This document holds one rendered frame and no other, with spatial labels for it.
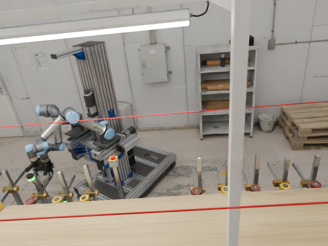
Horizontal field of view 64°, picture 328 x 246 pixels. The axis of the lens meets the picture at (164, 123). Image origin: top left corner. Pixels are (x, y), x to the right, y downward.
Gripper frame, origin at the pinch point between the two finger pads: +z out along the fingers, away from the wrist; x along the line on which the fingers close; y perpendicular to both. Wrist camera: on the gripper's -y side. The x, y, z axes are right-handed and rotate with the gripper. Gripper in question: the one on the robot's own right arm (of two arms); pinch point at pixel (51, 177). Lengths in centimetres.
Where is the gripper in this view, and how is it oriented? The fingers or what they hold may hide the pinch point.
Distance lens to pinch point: 306.7
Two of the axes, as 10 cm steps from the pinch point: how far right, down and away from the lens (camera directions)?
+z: 1.0, 8.8, 4.7
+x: -9.9, 0.8, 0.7
